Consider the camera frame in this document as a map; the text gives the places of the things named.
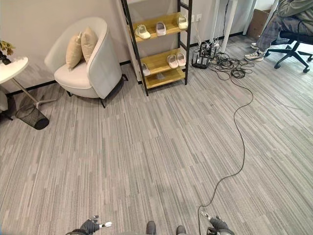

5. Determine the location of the black office chair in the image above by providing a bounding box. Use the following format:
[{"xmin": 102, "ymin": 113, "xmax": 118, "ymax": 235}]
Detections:
[{"xmin": 265, "ymin": 30, "xmax": 313, "ymax": 73}]

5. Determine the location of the long black floor cable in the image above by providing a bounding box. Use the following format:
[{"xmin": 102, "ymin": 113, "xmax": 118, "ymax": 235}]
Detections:
[{"xmin": 197, "ymin": 72, "xmax": 254, "ymax": 235}]

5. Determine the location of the robot right five-finger hand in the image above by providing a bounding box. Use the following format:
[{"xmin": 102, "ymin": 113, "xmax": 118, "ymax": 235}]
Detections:
[{"xmin": 201, "ymin": 211, "xmax": 232, "ymax": 232}]

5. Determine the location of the person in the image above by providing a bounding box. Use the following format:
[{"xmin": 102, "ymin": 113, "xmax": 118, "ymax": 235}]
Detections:
[{"xmin": 244, "ymin": 0, "xmax": 313, "ymax": 62}]

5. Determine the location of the robot left dark foot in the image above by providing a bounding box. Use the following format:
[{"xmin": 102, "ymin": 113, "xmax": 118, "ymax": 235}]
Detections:
[{"xmin": 145, "ymin": 220, "xmax": 157, "ymax": 235}]

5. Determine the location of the black mesh wastebasket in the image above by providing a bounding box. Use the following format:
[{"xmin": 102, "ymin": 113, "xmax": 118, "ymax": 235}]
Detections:
[{"xmin": 16, "ymin": 103, "xmax": 50, "ymax": 131}]

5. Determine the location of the robot left five-finger hand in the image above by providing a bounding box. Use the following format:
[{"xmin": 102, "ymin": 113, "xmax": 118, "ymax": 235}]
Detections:
[{"xmin": 80, "ymin": 215, "xmax": 113, "ymax": 235}]

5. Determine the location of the black frame wooden shoe rack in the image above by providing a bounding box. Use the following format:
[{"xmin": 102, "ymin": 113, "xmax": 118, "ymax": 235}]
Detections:
[{"xmin": 121, "ymin": 0, "xmax": 193, "ymax": 96}]

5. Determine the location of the white desk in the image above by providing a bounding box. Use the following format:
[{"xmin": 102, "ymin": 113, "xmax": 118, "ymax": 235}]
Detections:
[{"xmin": 212, "ymin": 0, "xmax": 256, "ymax": 53}]

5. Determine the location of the thin grey floor wire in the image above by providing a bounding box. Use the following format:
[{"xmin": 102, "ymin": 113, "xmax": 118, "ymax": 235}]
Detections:
[{"xmin": 275, "ymin": 101, "xmax": 303, "ymax": 110}]

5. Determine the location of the round white side table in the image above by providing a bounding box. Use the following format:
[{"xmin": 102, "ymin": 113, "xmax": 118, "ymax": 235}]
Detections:
[{"xmin": 0, "ymin": 56, "xmax": 60, "ymax": 108}]

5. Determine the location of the tangled black cable pile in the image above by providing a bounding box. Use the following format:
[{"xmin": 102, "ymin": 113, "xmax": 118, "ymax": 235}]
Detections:
[{"xmin": 209, "ymin": 51, "xmax": 256, "ymax": 81}]

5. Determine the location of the cream slipper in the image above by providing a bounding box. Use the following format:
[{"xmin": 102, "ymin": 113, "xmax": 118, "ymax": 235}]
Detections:
[
  {"xmin": 135, "ymin": 23, "xmax": 151, "ymax": 40},
  {"xmin": 178, "ymin": 14, "xmax": 189, "ymax": 30}
]

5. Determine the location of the white armchair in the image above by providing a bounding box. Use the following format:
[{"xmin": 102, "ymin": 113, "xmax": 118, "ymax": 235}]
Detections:
[{"xmin": 44, "ymin": 17, "xmax": 129, "ymax": 109}]

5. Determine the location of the beige cushion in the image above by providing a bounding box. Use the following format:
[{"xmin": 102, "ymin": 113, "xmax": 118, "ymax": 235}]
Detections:
[
  {"xmin": 66, "ymin": 31, "xmax": 83, "ymax": 71},
  {"xmin": 80, "ymin": 26, "xmax": 99, "ymax": 64}
]

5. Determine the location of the potted plant in dark vase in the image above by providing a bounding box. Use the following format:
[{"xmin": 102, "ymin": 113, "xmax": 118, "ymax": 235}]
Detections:
[{"xmin": 0, "ymin": 40, "xmax": 16, "ymax": 66}]

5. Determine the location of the cardboard box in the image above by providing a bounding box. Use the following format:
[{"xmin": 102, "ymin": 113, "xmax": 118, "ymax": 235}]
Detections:
[{"xmin": 246, "ymin": 9, "xmax": 272, "ymax": 39}]

